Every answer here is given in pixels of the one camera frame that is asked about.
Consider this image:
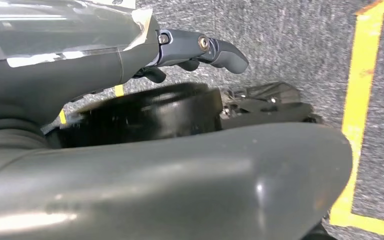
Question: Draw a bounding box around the black cylindrical robot joint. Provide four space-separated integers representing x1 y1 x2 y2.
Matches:
46 82 224 150

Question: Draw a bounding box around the dark grey robot leg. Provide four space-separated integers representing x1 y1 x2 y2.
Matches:
0 122 354 240

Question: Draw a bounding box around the silver bolted robot joint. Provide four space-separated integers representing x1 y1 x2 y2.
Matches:
220 81 322 130

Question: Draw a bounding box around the yellow floor tape square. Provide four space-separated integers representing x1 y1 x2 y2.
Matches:
329 0 384 240

